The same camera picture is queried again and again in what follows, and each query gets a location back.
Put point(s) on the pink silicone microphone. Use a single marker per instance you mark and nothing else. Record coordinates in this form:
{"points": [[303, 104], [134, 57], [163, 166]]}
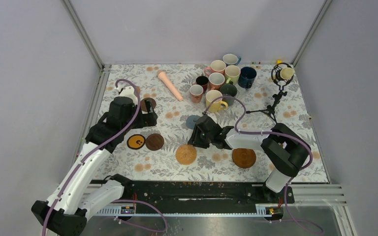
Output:
{"points": [[164, 78]]}

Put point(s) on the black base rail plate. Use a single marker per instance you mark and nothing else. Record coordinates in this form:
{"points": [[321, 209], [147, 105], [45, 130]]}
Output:
{"points": [[185, 197]]}

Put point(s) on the dark walnut coaster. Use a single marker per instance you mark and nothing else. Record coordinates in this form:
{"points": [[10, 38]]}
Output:
{"points": [[148, 105], [154, 142]]}

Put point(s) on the orange black smiley coaster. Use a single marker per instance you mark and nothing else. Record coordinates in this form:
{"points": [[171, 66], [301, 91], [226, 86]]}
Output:
{"points": [[136, 141]]}

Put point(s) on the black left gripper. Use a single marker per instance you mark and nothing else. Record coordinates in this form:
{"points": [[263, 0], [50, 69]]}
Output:
{"points": [[146, 119]]}

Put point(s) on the light green mug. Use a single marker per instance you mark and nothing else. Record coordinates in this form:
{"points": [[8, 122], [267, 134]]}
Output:
{"points": [[232, 74]]}

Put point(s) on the blue-grey smiley coaster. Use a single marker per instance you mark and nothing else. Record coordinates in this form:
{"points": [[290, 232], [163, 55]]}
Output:
{"points": [[191, 121]]}

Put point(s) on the pink mug back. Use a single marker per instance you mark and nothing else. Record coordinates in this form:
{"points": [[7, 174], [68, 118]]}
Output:
{"points": [[217, 66]]}

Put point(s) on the cream microphone in shockmount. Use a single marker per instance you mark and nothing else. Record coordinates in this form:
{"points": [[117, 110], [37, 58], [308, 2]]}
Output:
{"points": [[282, 74]]}

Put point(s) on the floral tablecloth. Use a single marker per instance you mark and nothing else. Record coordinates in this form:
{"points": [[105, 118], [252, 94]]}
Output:
{"points": [[211, 163]]}

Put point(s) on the aluminium frame rail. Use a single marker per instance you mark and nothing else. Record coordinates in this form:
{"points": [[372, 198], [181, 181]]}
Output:
{"points": [[71, 11]]}

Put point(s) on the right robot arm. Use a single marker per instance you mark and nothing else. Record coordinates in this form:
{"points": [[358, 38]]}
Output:
{"points": [[286, 150]]}

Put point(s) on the yellow mug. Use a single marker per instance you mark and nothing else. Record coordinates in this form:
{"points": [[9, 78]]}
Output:
{"points": [[214, 101]]}

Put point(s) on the pink mug centre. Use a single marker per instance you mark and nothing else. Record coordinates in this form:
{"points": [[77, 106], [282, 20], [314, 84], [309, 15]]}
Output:
{"points": [[216, 80]]}

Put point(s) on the black mug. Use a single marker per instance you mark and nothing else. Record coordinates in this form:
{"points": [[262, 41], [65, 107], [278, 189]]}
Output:
{"points": [[203, 81]]}

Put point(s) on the navy blue mug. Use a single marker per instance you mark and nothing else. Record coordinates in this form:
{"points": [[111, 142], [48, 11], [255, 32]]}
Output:
{"points": [[247, 77]]}

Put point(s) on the white blue-handled mug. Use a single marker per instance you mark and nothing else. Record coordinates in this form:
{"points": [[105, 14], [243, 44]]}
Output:
{"points": [[231, 59]]}

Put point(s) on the small pink patterned mug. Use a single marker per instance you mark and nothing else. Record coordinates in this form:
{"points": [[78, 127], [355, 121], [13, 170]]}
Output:
{"points": [[196, 93]]}

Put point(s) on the dark green mug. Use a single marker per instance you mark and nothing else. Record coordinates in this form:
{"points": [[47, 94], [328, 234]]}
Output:
{"points": [[229, 91]]}

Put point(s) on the woven rattan coaster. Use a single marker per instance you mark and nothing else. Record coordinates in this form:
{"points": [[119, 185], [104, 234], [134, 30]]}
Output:
{"points": [[186, 154]]}

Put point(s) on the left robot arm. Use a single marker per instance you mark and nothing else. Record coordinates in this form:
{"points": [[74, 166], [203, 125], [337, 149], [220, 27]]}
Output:
{"points": [[66, 211]]}

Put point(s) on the brown ceramic saucer near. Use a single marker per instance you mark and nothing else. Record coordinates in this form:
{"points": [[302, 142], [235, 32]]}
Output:
{"points": [[243, 157]]}

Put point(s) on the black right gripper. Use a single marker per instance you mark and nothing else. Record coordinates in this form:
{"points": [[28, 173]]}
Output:
{"points": [[195, 140]]}

